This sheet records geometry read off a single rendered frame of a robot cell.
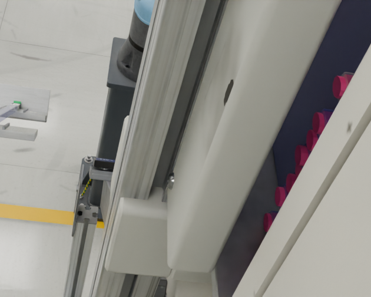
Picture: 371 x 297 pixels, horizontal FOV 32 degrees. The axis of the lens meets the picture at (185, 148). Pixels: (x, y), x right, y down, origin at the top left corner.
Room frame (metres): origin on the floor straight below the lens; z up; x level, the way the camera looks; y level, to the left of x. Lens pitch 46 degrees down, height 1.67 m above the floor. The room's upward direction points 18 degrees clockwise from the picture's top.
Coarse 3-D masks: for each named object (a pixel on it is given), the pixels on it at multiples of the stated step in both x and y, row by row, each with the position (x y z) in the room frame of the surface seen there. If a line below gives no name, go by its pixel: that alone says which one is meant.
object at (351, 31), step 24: (360, 0) 0.27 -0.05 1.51; (336, 24) 0.28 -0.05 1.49; (360, 24) 0.26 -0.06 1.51; (336, 48) 0.27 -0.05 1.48; (360, 48) 0.25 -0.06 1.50; (312, 72) 0.28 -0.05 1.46; (336, 72) 0.26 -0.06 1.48; (312, 96) 0.27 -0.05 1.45; (336, 96) 0.22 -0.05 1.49; (288, 120) 0.28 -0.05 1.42; (312, 120) 0.26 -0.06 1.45; (288, 144) 0.27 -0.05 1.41; (312, 144) 0.22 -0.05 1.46; (288, 168) 0.26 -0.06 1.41; (288, 192) 0.22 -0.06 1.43; (264, 216) 0.23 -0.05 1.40
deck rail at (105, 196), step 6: (102, 186) 0.75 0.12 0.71; (108, 186) 0.66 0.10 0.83; (102, 192) 0.73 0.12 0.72; (108, 192) 0.64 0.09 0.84; (102, 198) 0.71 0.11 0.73; (108, 198) 0.62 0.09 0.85; (102, 204) 0.69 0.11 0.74; (108, 204) 0.60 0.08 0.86; (102, 210) 0.67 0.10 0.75; (102, 216) 0.65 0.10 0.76; (162, 282) 0.28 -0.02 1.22; (162, 288) 0.28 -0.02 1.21; (156, 294) 0.27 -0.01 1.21; (162, 294) 0.27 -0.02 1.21
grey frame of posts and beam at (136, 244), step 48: (192, 0) 0.22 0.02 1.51; (144, 48) 0.26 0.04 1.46; (192, 48) 0.24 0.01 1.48; (144, 96) 0.22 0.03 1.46; (192, 96) 0.24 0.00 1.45; (144, 144) 0.22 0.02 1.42; (144, 192) 0.23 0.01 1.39; (144, 240) 0.22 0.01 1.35; (96, 288) 0.23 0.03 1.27; (144, 288) 0.23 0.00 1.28
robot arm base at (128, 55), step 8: (128, 40) 1.28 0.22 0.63; (120, 48) 1.30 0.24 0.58; (128, 48) 1.26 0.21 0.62; (136, 48) 1.25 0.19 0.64; (120, 56) 1.27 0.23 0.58; (128, 56) 1.25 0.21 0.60; (136, 56) 1.25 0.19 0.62; (120, 64) 1.25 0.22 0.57; (128, 64) 1.25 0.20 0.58; (136, 64) 1.24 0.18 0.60; (128, 72) 1.23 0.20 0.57; (136, 72) 1.23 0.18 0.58; (136, 80) 1.23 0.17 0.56
